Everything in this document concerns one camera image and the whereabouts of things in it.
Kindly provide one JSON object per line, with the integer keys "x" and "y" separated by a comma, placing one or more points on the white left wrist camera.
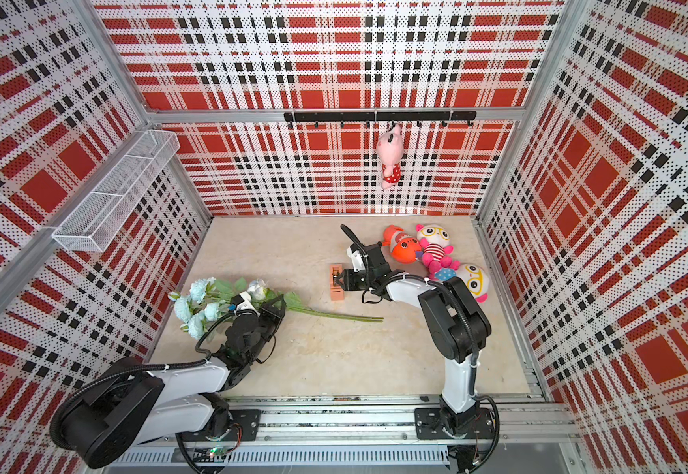
{"x": 239, "y": 304}

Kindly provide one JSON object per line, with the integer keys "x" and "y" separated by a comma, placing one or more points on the orange fish plush toy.
{"x": 403, "y": 247}

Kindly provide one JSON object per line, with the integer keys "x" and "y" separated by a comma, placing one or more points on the black hook rail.
{"x": 317, "y": 118}

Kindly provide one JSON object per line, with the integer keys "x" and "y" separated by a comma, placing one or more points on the pink hanging plush toy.
{"x": 390, "y": 150}

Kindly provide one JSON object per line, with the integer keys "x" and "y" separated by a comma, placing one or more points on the white blue owl plush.
{"x": 474, "y": 277}

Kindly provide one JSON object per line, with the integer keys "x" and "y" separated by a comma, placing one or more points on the pink striped owl plush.
{"x": 436, "y": 248}

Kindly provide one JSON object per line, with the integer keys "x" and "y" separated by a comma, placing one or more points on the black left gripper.
{"x": 276, "y": 314}

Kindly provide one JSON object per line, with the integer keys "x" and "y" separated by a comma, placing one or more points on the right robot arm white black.
{"x": 458, "y": 328}

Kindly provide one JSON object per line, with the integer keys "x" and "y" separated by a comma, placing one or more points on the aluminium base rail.
{"x": 524, "y": 435}

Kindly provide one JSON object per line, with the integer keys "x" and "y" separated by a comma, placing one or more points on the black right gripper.
{"x": 349, "y": 283}

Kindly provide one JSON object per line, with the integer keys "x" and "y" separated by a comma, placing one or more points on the white rose bouquet green stems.
{"x": 208, "y": 300}

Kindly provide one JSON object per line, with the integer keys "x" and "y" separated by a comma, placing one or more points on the orange tape dispenser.
{"x": 336, "y": 290}

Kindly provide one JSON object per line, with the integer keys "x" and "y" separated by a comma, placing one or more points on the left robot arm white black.
{"x": 132, "y": 404}

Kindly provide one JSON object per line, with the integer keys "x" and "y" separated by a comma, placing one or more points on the white wire mesh basket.
{"x": 96, "y": 220}

